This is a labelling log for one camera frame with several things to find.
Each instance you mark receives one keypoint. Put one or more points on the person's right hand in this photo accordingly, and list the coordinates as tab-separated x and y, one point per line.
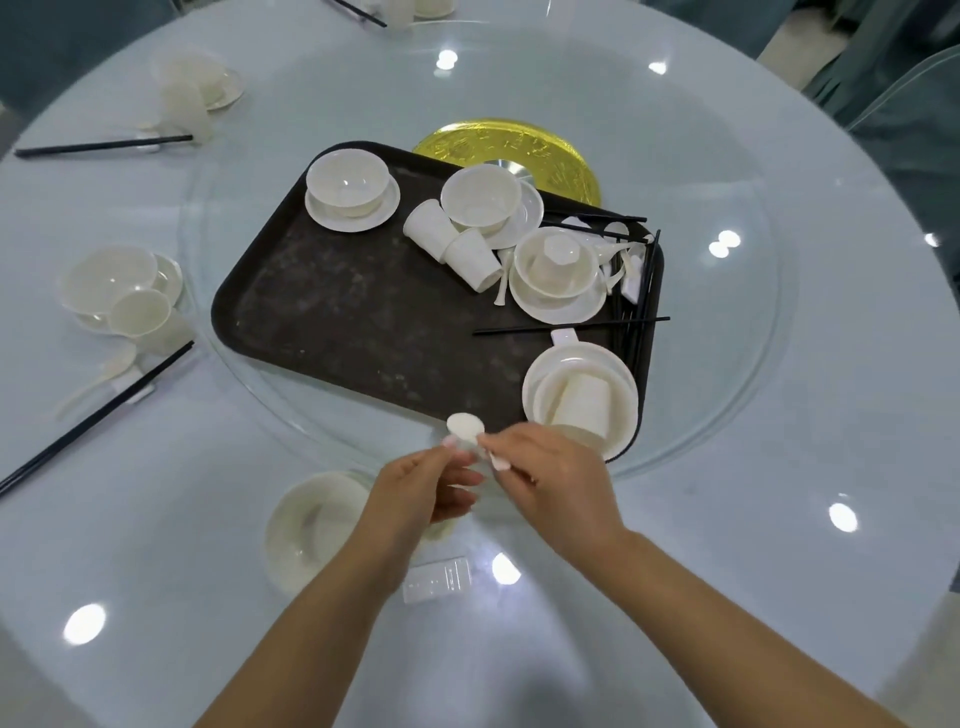
566	487

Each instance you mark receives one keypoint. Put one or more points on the black tray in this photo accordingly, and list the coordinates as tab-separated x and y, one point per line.
360	322

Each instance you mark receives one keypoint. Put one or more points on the white round table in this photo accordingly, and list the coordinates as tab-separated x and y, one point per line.
750	562

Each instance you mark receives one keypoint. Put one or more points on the person's right forearm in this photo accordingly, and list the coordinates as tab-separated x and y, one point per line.
735	645

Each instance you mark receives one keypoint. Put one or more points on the person's left forearm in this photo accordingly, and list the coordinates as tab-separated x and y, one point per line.
300	652

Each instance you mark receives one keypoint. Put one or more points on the bunch of black chopsticks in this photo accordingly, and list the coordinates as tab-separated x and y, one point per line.
570	326

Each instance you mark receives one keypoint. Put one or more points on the person's left hand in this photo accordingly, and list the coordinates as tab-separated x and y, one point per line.
412	502

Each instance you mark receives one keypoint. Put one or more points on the gold turntable base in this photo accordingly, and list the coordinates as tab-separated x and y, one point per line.
450	146

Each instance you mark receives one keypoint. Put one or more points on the glass lazy susan turntable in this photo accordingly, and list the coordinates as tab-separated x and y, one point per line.
712	337

